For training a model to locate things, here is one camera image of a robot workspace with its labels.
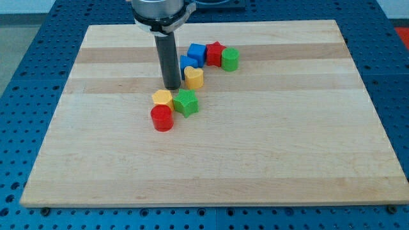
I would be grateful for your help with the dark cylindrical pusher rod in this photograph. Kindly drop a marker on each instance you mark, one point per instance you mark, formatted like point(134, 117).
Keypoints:
point(168, 59)

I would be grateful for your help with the blue triangle block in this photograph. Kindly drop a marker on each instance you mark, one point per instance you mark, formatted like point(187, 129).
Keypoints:
point(186, 61)

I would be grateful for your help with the red cylinder block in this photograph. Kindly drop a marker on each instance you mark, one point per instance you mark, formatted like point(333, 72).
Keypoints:
point(162, 118)

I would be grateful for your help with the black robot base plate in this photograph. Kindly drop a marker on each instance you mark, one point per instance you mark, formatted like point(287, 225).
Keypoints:
point(220, 4)

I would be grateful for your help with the green cylinder block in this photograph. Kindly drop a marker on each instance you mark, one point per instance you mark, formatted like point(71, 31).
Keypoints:
point(230, 59)

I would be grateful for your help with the red star block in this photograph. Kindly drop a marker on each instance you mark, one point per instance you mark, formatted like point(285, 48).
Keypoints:
point(214, 54)

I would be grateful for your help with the green star block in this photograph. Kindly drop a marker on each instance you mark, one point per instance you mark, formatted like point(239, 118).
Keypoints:
point(186, 102)

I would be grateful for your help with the blue cube block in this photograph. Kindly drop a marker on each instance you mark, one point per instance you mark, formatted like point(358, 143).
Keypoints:
point(197, 52)

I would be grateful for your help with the wooden board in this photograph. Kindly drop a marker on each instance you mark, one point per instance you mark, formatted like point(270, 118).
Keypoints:
point(292, 126)

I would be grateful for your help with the yellow heart block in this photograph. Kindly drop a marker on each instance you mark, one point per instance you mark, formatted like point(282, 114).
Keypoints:
point(194, 77)

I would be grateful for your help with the yellow hexagon block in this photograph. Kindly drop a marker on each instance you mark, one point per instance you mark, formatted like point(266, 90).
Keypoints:
point(163, 97)

